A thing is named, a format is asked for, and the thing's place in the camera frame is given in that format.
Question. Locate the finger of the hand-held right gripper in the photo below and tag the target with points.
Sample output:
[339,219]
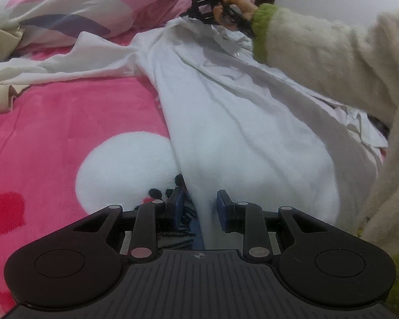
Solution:
[204,5]

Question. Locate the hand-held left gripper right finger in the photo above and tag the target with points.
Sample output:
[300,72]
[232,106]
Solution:
[222,209]

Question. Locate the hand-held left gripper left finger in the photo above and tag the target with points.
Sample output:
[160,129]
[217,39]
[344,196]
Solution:
[178,206]

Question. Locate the white shirt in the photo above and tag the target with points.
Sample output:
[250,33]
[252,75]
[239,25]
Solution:
[236,106]

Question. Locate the person's right forearm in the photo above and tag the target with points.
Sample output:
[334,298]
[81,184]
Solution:
[319,56]

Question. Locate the person's right hand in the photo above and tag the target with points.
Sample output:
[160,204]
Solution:
[244,6]

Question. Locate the pink carrot print duvet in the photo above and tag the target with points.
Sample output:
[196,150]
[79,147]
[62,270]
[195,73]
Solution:
[86,0]

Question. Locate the pink floral bed blanket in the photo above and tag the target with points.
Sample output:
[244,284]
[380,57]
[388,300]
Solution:
[69,116]

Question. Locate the person's cream fleece torso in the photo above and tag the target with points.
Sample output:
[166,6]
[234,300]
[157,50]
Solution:
[395,189]

